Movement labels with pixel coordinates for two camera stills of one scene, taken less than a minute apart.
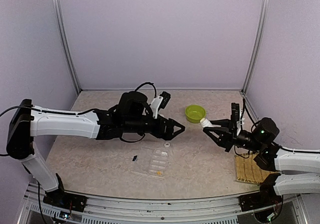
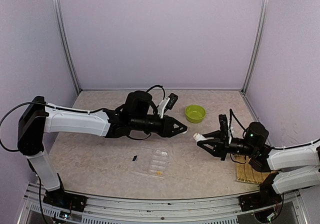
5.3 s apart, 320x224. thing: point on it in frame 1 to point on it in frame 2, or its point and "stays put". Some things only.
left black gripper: (168, 135) stays put
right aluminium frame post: (256, 55) stays put
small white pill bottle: (205, 122) to (198, 137)
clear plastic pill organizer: (151, 161) stays put
